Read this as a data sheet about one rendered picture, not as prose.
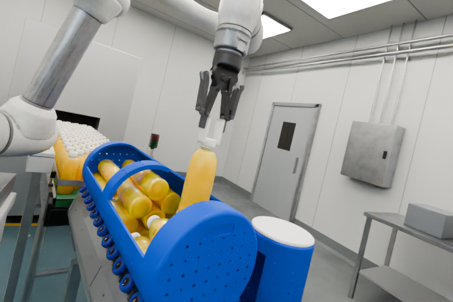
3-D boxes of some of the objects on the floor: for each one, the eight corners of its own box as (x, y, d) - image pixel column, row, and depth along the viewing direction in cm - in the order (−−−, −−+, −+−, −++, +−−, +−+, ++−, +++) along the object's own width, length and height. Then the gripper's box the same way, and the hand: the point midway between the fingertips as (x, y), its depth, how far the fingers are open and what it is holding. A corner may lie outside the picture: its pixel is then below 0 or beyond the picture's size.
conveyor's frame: (5, 379, 120) (46, 197, 118) (21, 226, 248) (40, 138, 247) (110, 344, 149) (144, 198, 148) (75, 224, 278) (94, 145, 277)
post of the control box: (-10, 359, 126) (33, 168, 125) (-9, 352, 130) (33, 166, 128) (1, 356, 129) (43, 168, 128) (1, 350, 132) (42, 166, 131)
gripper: (211, 38, 56) (187, 141, 56) (261, 64, 66) (240, 151, 66) (194, 42, 62) (172, 136, 62) (243, 65, 72) (224, 145, 72)
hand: (211, 131), depth 64 cm, fingers closed on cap, 4 cm apart
